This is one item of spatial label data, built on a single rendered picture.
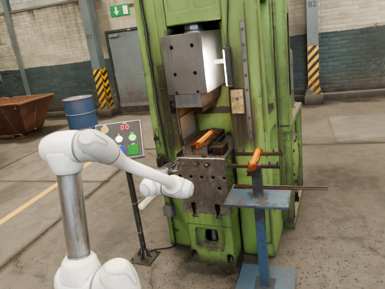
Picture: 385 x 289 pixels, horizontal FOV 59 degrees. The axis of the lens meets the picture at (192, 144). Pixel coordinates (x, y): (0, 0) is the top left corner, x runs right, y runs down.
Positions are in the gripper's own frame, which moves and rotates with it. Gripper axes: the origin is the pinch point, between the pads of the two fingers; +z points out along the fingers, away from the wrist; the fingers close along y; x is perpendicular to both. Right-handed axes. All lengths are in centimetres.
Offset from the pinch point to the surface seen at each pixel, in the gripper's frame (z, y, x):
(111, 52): 582, -447, 62
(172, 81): 35, -13, 46
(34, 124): 393, -566, -74
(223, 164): 28.9, 20.5, -12.4
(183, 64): 35, -3, 57
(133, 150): 18.4, -43.4, 0.8
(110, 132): 19, -61, 14
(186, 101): 34.9, -3.8, 31.6
